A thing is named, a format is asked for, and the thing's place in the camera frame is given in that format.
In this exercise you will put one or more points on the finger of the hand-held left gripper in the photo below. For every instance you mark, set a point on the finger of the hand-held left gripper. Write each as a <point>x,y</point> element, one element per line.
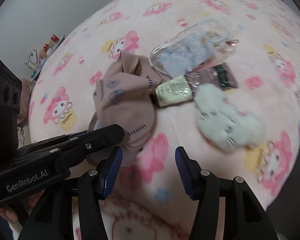
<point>78,135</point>
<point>102,136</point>

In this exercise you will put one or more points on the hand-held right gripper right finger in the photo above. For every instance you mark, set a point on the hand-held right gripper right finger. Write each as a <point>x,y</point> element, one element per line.
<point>183,172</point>

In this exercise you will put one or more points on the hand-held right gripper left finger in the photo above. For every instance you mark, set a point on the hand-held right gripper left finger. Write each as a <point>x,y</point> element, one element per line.
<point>112,172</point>

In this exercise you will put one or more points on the white plush cat toy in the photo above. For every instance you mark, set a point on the white plush cat toy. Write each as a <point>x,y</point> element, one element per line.
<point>225,122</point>

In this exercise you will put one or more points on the pale green cream tube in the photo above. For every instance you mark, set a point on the pale green cream tube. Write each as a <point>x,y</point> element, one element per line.
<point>173,92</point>

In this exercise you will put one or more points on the dark brown sachet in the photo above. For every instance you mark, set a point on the dark brown sachet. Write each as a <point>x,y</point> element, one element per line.
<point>205,77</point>

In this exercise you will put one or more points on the dark green sachet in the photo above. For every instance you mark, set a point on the dark green sachet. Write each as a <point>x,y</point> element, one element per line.
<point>226,76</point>

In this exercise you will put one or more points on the clear phone case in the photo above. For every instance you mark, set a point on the clear phone case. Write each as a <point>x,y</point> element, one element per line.
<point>185,52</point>

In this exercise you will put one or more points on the person's left hand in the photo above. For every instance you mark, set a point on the person's left hand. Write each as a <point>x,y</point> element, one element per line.
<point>6,212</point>

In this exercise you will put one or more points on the pink printed blanket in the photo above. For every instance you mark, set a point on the pink printed blanket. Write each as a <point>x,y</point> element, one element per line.
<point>180,120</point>

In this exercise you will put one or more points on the white rack of trinkets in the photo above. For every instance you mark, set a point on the white rack of trinkets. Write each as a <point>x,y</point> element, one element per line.
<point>42,55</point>

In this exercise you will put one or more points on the white pink printed cloth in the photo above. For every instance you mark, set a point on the white pink printed cloth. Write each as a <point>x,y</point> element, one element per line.
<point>140,225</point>

